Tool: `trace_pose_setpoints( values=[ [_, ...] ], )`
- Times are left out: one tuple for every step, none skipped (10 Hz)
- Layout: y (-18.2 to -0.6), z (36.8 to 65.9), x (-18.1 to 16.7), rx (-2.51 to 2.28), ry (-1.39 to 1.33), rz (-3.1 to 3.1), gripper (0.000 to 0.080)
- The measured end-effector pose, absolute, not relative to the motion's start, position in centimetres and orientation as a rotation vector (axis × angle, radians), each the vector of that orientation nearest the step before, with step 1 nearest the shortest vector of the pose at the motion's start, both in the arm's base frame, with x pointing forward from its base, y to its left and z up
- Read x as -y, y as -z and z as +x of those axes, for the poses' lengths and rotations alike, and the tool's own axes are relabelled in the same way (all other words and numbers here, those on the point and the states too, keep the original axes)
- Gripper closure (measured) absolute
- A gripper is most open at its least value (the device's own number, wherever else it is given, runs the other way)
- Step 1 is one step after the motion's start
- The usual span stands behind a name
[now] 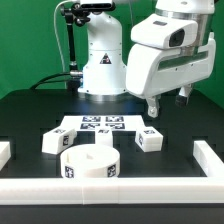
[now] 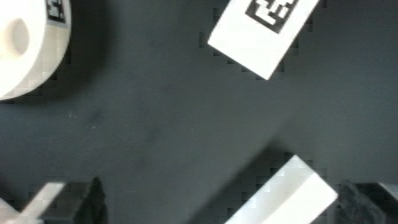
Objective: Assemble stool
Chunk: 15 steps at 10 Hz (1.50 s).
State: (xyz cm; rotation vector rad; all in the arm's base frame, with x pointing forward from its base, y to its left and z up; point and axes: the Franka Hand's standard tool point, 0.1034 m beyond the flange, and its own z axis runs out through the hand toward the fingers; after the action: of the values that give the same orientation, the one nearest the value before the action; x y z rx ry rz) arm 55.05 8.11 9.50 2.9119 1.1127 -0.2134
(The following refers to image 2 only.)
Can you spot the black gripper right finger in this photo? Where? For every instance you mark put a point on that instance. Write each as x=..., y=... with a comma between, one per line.
x=366, y=203

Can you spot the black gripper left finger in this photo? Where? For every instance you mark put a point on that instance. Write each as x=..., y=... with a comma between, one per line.
x=79, y=207

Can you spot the white stool leg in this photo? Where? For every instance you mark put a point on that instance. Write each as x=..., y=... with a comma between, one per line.
x=29, y=215
x=292, y=198

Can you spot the white round stool seat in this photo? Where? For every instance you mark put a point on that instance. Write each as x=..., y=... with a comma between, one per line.
x=34, y=39

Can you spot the white stool leg lying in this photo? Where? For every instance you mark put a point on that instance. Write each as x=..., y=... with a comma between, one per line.
x=29, y=215

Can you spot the white marker sheet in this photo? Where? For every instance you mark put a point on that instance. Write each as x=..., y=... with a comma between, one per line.
x=255, y=32

